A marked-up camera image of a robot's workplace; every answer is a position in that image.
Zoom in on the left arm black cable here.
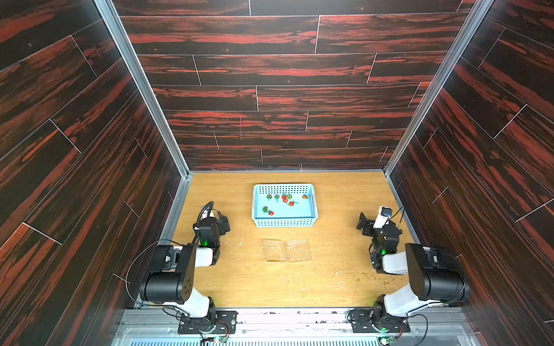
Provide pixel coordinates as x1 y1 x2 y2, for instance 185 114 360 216
124 238 183 304

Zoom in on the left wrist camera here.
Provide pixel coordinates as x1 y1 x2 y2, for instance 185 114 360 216
195 201 222 230

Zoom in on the clear plastic clamshell container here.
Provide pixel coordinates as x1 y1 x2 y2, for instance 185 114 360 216
261 239 312 262

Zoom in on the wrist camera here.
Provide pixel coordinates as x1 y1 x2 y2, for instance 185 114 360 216
195 201 222 230
374 206 392 229

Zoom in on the light blue plastic basket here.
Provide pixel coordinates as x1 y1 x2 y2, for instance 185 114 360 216
252 183 319 228

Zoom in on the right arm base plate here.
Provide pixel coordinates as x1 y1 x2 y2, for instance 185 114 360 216
346 309 411 334

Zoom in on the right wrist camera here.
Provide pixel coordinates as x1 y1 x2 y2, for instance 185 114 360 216
374 206 392 229

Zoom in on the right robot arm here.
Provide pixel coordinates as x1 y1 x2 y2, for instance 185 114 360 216
350 207 470 332

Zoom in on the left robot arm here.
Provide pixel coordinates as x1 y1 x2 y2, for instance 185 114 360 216
139 210 230 322

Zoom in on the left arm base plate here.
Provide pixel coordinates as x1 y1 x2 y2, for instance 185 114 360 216
177 310 238 335

